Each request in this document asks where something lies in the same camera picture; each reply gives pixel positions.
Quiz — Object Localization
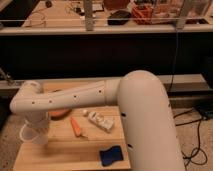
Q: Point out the white toy tube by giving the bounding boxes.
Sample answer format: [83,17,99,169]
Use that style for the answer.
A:
[88,112,114,132]

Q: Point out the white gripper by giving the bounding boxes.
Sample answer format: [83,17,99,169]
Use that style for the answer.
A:
[25,113,50,134]

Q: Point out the blue sponge cloth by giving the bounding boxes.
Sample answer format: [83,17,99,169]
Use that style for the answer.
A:
[99,145,124,167]

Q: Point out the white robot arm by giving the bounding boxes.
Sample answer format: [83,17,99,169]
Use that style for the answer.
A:
[10,70,185,171]

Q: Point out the black object on shelf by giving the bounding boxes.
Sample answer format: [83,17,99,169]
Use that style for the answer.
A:
[107,10,131,25]

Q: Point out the orange toy carrot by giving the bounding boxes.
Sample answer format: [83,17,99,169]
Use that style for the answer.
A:
[70,117,86,138]

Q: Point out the black floor cables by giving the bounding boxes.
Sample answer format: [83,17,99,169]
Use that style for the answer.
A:
[173,107,209,168]

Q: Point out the orange ceramic bowl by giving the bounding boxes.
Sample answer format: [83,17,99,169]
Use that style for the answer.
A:
[49,109,70,118]

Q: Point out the orange basket on shelf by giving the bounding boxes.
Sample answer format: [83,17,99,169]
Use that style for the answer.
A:
[132,5,152,25]

